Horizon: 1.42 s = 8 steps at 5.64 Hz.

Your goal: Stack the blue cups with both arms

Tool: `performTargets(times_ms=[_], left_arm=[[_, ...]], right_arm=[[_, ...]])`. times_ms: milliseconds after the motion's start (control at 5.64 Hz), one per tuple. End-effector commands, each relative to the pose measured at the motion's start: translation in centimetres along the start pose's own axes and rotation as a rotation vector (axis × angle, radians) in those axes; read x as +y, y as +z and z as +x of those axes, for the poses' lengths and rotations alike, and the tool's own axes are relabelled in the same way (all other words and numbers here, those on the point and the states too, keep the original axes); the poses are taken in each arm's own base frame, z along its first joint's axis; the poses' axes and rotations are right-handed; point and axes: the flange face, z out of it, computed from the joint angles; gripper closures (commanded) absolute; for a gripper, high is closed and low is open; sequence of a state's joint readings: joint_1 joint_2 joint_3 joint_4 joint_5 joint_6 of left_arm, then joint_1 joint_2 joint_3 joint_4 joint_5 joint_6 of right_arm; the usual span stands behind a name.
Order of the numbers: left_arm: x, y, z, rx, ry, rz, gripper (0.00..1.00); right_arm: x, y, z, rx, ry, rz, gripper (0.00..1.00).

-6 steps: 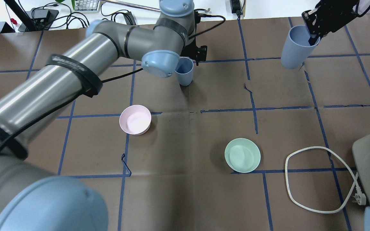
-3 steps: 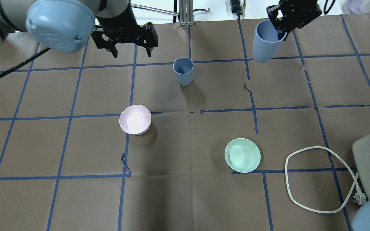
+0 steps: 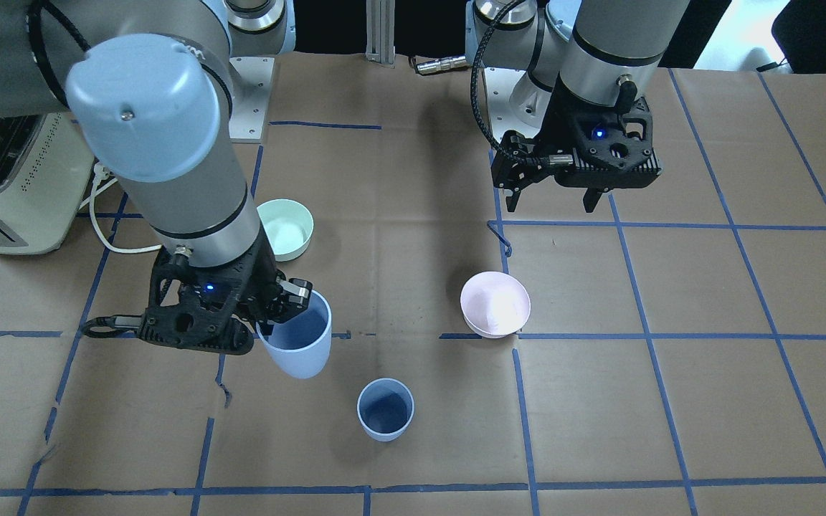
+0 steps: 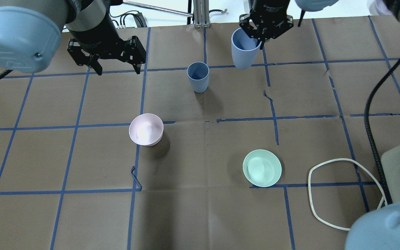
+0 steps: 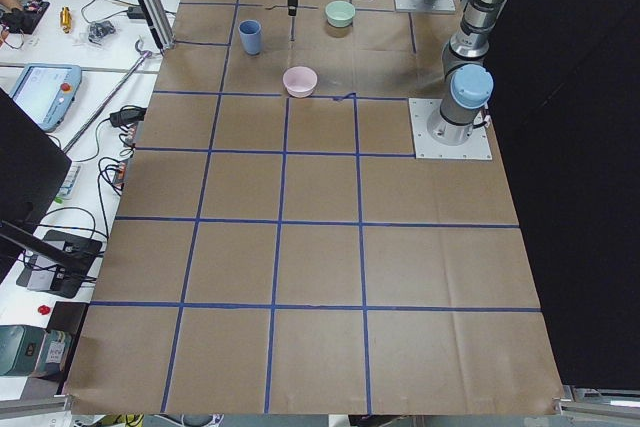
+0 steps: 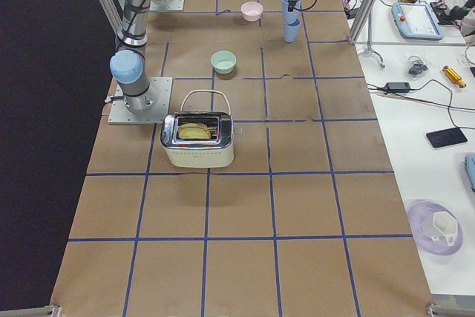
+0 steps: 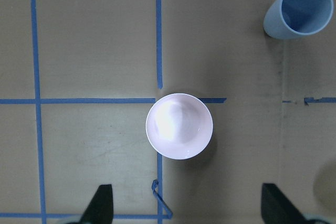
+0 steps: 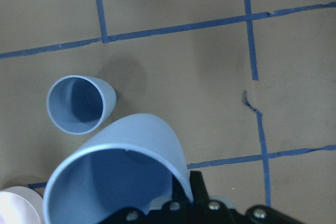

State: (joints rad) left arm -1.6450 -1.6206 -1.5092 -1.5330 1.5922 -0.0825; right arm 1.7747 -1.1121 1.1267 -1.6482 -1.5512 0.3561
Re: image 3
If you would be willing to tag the cream toaster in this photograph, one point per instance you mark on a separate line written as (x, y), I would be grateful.
(45, 169)

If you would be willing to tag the aluminium frame post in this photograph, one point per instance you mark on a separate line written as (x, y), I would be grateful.
(379, 15)

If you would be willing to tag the pink bowl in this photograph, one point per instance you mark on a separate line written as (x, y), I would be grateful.
(494, 304)

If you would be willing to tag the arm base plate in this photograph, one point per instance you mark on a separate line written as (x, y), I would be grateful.
(252, 80)
(514, 102)

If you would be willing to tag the green bowl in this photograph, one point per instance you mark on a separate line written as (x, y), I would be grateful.
(289, 227)

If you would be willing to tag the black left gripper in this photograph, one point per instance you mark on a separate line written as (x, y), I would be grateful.
(561, 123)

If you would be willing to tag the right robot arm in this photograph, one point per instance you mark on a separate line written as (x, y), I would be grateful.
(152, 86)

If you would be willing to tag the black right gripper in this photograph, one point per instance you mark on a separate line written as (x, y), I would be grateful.
(264, 281)

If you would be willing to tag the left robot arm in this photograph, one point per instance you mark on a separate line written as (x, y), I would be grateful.
(594, 59)

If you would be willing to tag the blue cup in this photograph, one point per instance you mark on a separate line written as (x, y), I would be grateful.
(301, 346)
(385, 408)

